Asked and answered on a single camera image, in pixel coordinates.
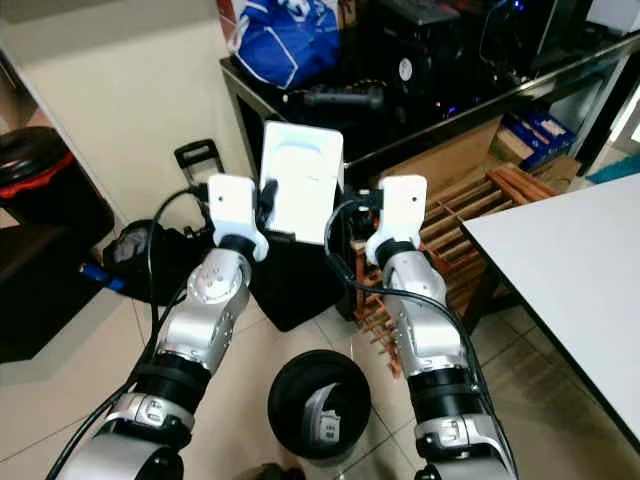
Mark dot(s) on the wooden wine rack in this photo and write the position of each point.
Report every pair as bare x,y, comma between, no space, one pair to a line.
460,230

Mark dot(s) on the black trolley suitcase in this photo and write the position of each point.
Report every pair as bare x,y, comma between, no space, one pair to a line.
300,285

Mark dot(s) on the black pedal bin red trim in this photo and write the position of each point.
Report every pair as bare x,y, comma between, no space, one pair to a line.
50,185

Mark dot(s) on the black glossy table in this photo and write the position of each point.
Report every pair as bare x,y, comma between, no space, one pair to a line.
450,120

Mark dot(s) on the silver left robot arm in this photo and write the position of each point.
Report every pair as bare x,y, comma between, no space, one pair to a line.
210,315

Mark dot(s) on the brown cardboard box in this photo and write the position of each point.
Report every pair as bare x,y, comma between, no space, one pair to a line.
455,155

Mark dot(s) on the round black rubbish bin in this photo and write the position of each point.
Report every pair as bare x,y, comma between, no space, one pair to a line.
285,415

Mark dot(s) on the small black bag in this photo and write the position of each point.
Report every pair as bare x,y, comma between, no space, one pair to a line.
135,260

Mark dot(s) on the blue fabric bag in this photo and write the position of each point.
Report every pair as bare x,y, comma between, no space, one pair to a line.
285,45

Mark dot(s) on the blue printed box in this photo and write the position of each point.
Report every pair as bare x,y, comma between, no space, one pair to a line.
540,135

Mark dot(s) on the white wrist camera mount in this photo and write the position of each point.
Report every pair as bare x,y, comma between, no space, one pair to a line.
400,215
235,212

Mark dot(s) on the teal floor mat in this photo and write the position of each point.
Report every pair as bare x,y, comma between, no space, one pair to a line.
615,168

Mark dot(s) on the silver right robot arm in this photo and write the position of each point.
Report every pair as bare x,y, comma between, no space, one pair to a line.
425,340

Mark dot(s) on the white rectangular box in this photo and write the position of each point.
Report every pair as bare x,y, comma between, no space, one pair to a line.
302,182

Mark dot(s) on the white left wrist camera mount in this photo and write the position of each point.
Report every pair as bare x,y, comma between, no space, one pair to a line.
235,212

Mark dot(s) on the white table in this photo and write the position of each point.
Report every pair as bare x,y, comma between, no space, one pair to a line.
570,270

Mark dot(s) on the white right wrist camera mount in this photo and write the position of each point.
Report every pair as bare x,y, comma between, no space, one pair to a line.
400,215

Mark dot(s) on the dark low cabinet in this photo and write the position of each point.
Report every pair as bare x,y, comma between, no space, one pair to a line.
45,300

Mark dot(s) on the white carton trash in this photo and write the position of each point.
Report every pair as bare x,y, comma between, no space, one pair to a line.
325,415

